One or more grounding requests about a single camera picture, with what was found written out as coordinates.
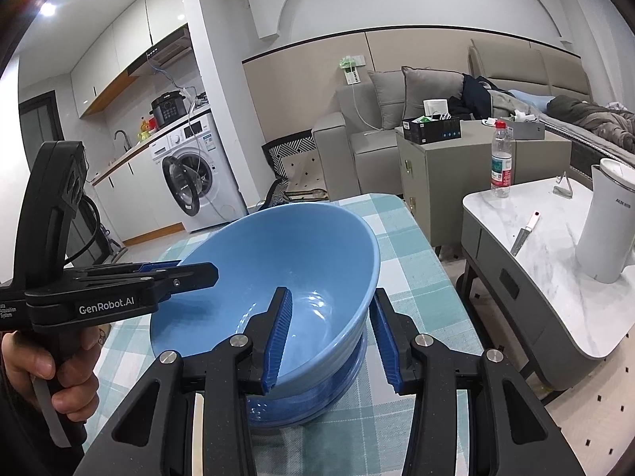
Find green white wall charger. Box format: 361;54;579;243
339;54;368;86

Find marble top side table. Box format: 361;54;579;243
461;177;635;390

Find white electric kettle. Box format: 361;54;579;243
575;157;635;284

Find white wall cabinets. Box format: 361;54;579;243
69;0;182;117

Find dark glass door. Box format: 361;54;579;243
19;98;65;144

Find blue bowl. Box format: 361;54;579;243
246;330;370;410
150;202;382;400
246;397;348;430

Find white kitchen base cabinets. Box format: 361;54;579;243
92;149;187;246

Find grey sofa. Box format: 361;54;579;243
312;35;591;196

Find teal checked tablecloth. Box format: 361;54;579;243
94;193;484;476

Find grey cushion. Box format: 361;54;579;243
401;66;472;122
368;70;412;131

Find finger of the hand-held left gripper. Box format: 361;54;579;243
67;262;220;311
74;259;183;279

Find grey blanket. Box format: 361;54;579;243
546;94;635;152

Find range hood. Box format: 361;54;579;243
129;25;192;77

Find person's left hand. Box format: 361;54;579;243
2;330;102;415

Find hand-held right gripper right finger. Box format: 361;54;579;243
369;288;589;476

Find cream round plate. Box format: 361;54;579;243
191;393;206;476

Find white washing machine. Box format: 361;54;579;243
150;111;249;234

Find white handled knife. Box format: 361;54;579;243
511;211;541;257

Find black pressure cooker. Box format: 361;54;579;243
150;90;188;130

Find grey side cabinet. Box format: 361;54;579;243
395;120;572;249

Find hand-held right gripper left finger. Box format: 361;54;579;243
74;286;293;476

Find clear bottle with red cap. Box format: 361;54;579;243
491;120;514;198

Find black box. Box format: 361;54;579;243
403;115;462;144

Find black cable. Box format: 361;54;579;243
64;193;102;263

